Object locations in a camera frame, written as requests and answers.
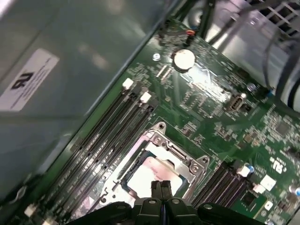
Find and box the internal USB port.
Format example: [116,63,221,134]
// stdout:
[227,93,242,111]

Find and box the CPU socket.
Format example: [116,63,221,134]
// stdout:
[98,120,211,213]

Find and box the small red wire connector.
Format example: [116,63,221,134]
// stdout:
[184,28,196,46]

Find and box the silver metal disk bay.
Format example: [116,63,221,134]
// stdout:
[206,0,300,104]

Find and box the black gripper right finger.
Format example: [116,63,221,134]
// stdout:
[162,180,258,225]

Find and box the white label sticker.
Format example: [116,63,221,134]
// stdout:
[0,48,60,111]

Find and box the green motherboard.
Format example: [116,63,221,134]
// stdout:
[14,18,300,225]

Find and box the black PC case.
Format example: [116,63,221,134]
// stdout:
[0,0,179,213]

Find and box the silver coin battery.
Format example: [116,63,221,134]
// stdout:
[172,48,195,72]

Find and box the metal socket cover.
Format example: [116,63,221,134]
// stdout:
[119,135,200,207]

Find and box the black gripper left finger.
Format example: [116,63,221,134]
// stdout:
[70,180,163,225]

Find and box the silver CPU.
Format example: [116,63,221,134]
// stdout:
[125,156,189,202]

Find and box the black cable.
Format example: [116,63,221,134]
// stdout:
[199,0,237,46]

